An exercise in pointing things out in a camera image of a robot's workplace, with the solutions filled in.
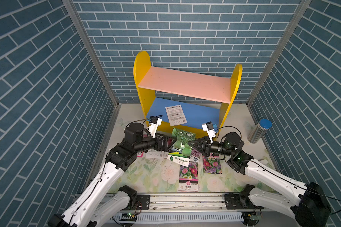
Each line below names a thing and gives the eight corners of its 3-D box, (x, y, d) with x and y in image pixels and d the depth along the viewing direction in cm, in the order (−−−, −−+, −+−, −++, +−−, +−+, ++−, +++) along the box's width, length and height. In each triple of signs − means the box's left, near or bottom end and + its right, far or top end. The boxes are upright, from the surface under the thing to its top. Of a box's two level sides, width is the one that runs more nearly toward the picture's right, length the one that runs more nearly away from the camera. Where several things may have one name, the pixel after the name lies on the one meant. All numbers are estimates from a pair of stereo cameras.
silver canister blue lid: (253, 146, 98) (267, 130, 83) (245, 140, 101) (257, 124, 86) (267, 128, 109) (282, 111, 93) (259, 123, 112) (272, 106, 96)
